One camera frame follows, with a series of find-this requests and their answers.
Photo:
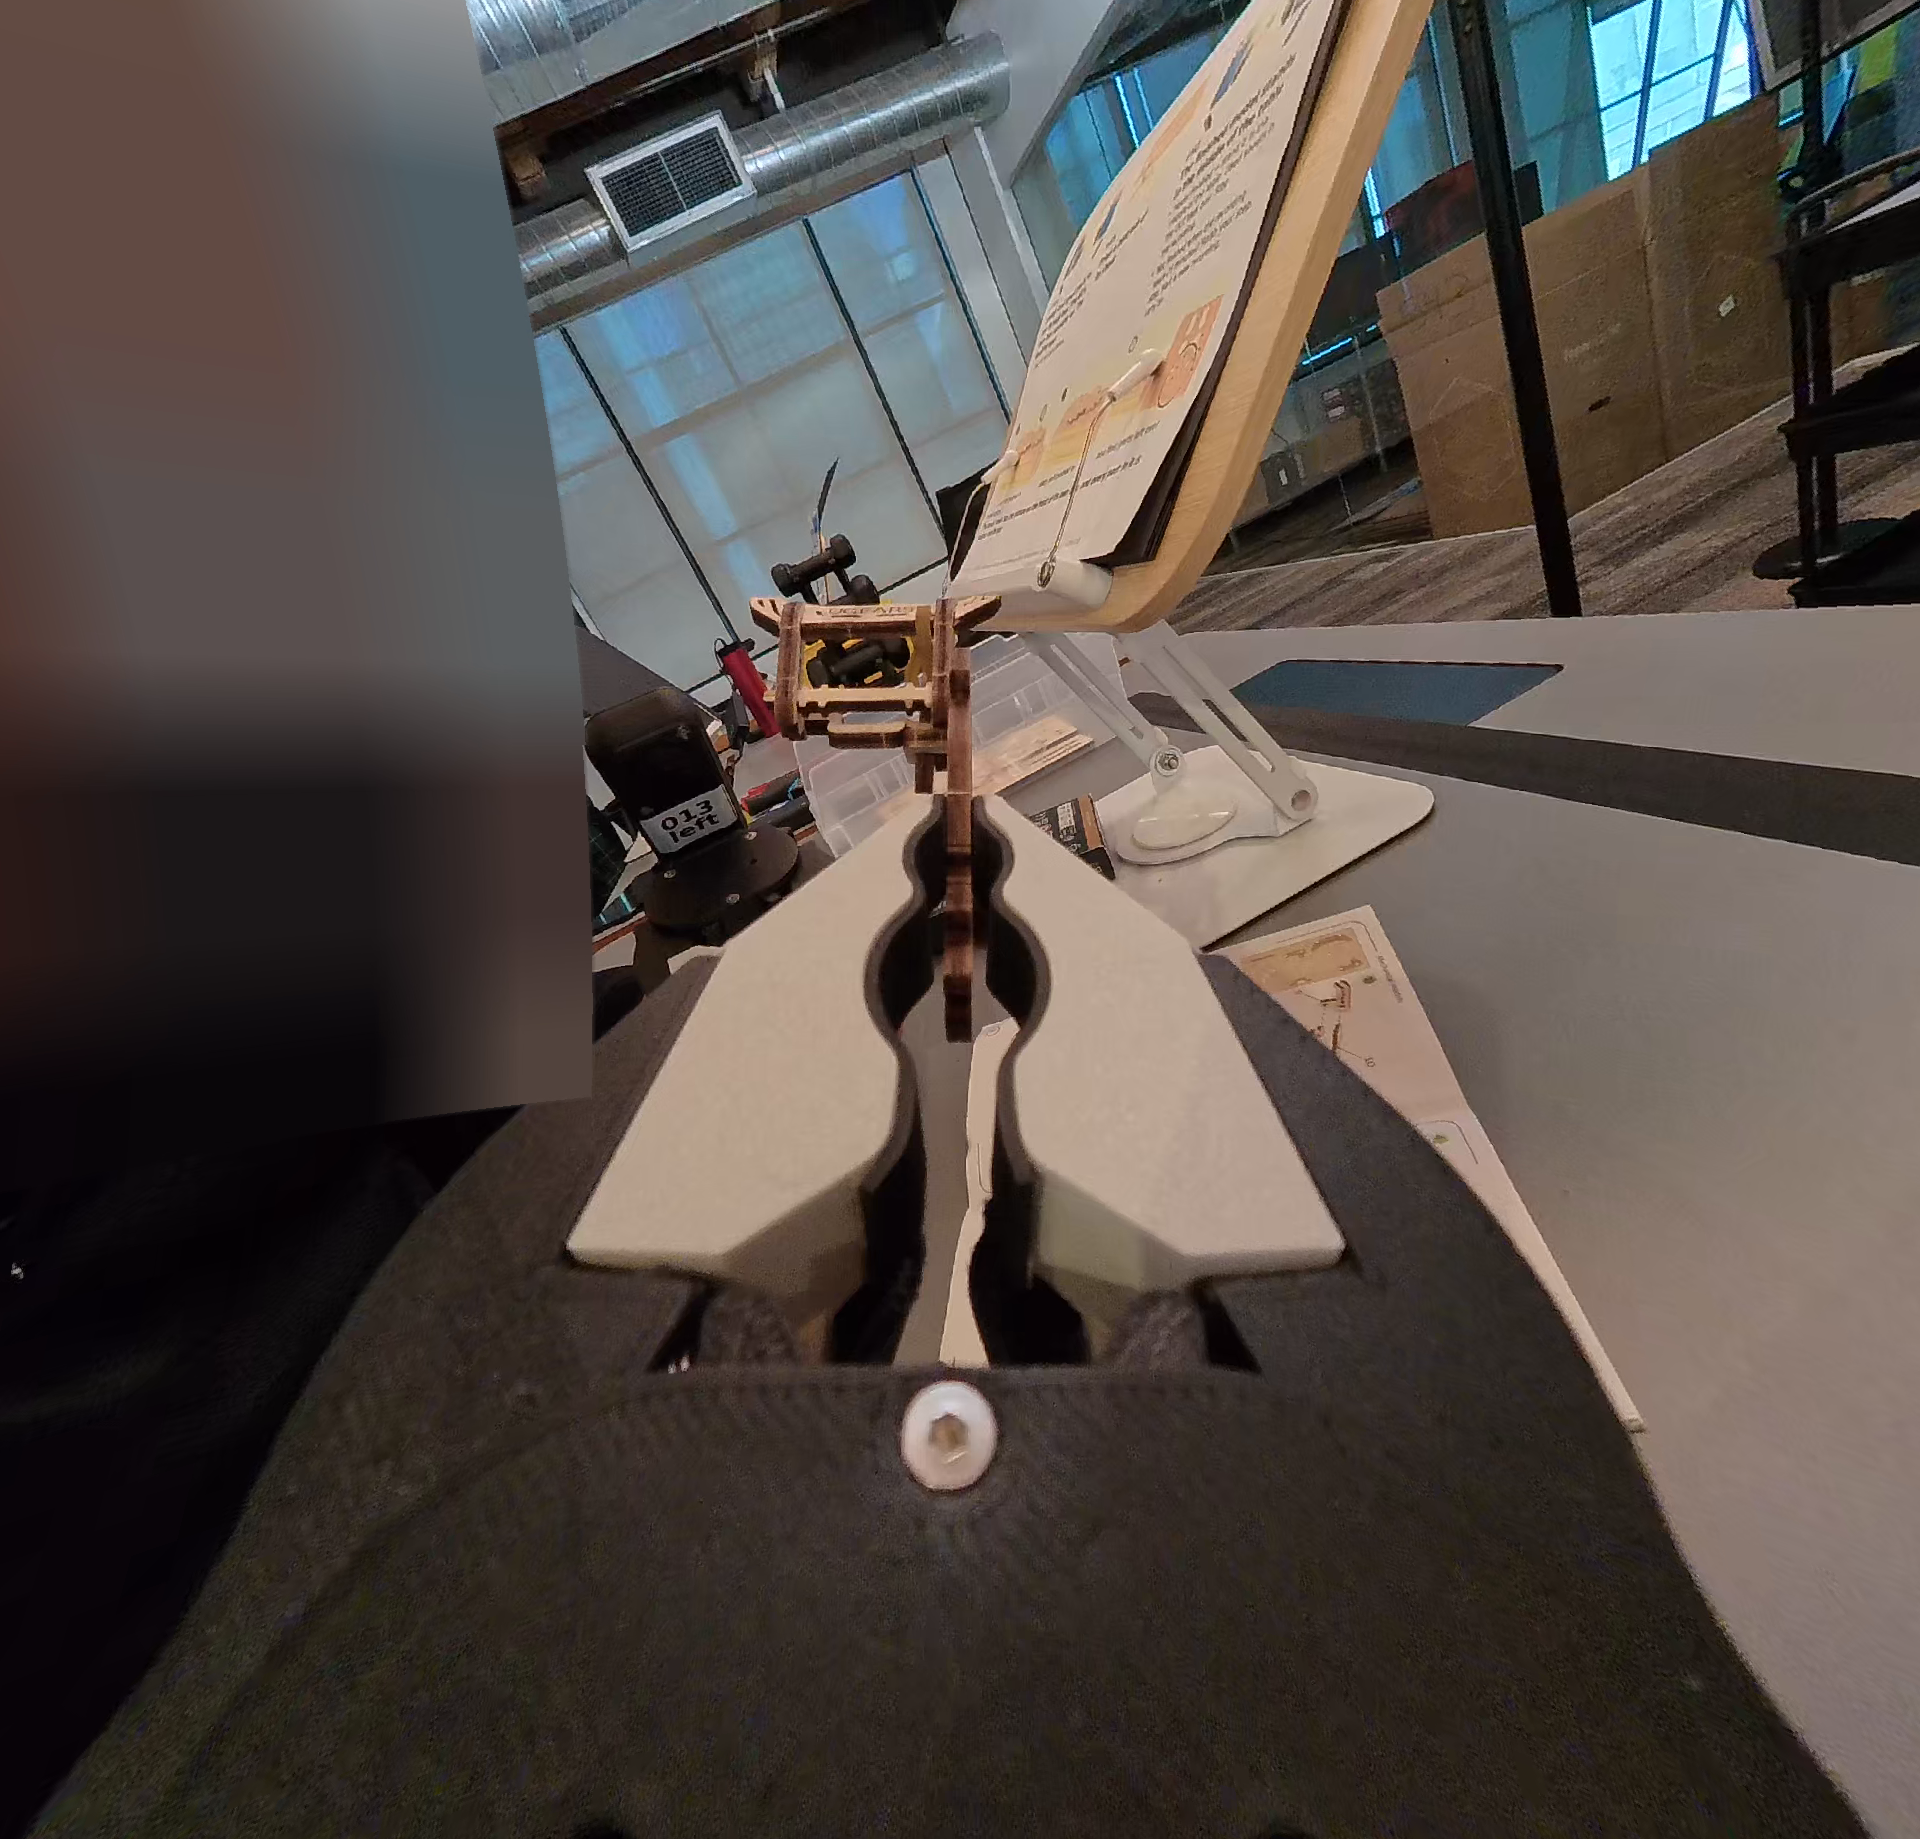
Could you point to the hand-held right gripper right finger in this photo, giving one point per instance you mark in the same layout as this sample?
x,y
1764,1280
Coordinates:
x,y
1155,1105

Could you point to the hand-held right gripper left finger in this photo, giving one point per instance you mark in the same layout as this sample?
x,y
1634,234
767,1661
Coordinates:
x,y
766,1090

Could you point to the wooden model lever assembly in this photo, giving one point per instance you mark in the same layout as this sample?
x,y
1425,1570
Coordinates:
x,y
961,894

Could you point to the red cylinder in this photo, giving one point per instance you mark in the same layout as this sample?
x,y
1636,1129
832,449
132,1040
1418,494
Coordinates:
x,y
735,685

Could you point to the black dumbbell rack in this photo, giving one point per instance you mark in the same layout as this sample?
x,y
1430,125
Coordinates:
x,y
826,574

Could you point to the open instruction booklet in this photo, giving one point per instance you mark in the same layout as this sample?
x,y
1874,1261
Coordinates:
x,y
1425,1090

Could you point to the dark cardboard kit box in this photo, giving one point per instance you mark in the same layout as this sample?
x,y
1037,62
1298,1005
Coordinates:
x,y
1075,837

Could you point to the yellow blue tag holder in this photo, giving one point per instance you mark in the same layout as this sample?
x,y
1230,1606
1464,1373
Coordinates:
x,y
827,505

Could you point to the clear plastic storage box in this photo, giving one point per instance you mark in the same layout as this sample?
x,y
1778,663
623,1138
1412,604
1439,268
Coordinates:
x,y
1035,729

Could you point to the white vent grille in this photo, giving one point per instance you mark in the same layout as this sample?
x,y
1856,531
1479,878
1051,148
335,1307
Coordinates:
x,y
667,183

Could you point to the colour printed instruction manual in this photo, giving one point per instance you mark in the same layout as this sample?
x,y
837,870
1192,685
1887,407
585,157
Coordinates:
x,y
1170,295

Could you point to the large cardboard box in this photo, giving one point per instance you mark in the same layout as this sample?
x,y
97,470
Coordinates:
x,y
1576,369

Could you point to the black fuzzy disc on rod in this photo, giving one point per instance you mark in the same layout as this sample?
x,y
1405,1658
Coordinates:
x,y
1530,295

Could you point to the black office chair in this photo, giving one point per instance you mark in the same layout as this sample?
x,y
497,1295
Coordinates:
x,y
1861,414

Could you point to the round silver duct pipe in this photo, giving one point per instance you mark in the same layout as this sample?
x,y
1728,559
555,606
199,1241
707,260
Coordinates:
x,y
855,122

